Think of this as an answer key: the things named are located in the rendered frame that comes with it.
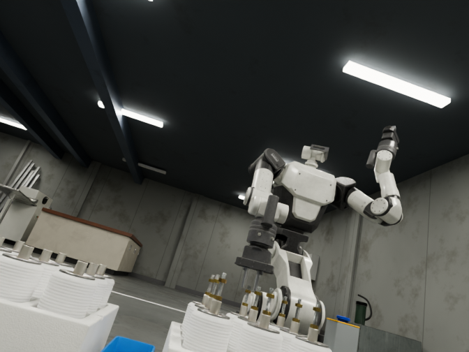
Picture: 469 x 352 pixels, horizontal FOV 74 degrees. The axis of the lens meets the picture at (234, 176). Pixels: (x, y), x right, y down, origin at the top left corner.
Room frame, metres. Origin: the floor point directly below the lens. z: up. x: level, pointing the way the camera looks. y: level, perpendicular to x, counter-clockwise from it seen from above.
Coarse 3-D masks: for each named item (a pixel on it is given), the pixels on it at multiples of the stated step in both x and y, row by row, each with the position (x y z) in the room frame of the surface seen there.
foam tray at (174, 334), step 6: (174, 324) 1.01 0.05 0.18; (180, 324) 1.04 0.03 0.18; (174, 330) 0.89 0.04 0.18; (180, 330) 0.92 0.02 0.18; (168, 336) 0.91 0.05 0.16; (174, 336) 0.81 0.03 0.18; (180, 336) 0.83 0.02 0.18; (168, 342) 0.76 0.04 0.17; (174, 342) 0.74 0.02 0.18; (180, 342) 0.76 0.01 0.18; (168, 348) 0.68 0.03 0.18; (174, 348) 0.68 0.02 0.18; (180, 348) 0.70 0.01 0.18
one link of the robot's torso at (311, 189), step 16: (288, 176) 1.33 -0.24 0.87; (304, 176) 1.32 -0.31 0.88; (320, 176) 1.33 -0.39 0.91; (272, 192) 1.57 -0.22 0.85; (288, 192) 1.36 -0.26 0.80; (304, 192) 1.33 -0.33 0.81; (320, 192) 1.34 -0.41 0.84; (304, 208) 1.36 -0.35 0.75; (320, 208) 1.38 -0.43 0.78; (288, 224) 1.41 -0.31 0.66; (304, 224) 1.40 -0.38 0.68
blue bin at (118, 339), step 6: (114, 342) 0.92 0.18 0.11; (120, 342) 0.96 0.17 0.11; (126, 342) 0.96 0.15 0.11; (132, 342) 0.96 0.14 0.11; (138, 342) 0.97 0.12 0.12; (108, 348) 0.83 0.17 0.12; (114, 348) 0.95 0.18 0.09; (120, 348) 0.96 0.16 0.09; (126, 348) 0.96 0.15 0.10; (132, 348) 0.96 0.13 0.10; (138, 348) 0.96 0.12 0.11; (144, 348) 0.97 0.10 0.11; (150, 348) 0.97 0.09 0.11
